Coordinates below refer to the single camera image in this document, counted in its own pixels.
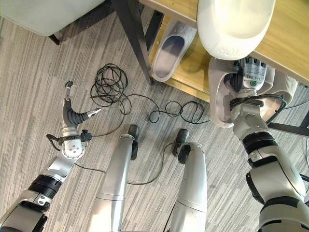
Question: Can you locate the silver robot leg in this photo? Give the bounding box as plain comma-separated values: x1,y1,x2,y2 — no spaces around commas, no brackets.
169,129,209,232
89,124,141,232

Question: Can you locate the white upholstered chair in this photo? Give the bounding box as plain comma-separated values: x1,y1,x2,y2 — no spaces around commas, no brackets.
0,0,115,46

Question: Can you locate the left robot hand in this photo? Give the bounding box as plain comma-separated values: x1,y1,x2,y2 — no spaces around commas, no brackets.
59,80,102,130

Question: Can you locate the right silver robot leg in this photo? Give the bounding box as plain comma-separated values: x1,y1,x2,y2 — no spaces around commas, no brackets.
169,129,209,232

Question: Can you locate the wooden shoe rack black frame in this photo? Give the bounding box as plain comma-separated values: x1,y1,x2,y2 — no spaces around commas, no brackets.
111,0,309,137

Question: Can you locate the beige grey slipper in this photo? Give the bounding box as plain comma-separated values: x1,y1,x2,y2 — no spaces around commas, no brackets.
208,57,299,129

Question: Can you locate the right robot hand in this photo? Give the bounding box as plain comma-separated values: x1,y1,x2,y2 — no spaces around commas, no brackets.
228,57,268,92

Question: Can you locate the black cable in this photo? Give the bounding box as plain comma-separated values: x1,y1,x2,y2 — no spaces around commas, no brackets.
74,63,212,186

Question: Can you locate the left silver robot leg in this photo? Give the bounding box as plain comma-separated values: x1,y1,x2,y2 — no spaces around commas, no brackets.
89,124,141,232

